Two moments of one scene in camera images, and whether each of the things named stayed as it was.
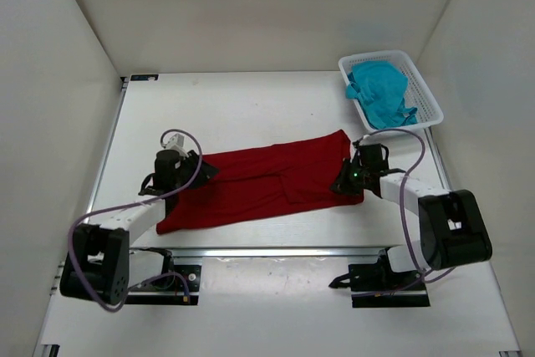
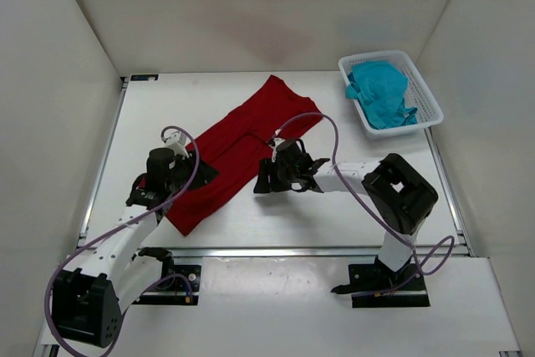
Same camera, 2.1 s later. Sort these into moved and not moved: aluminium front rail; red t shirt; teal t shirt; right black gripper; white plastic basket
Moved: red t shirt; right black gripper
Not moved: aluminium front rail; teal t shirt; white plastic basket
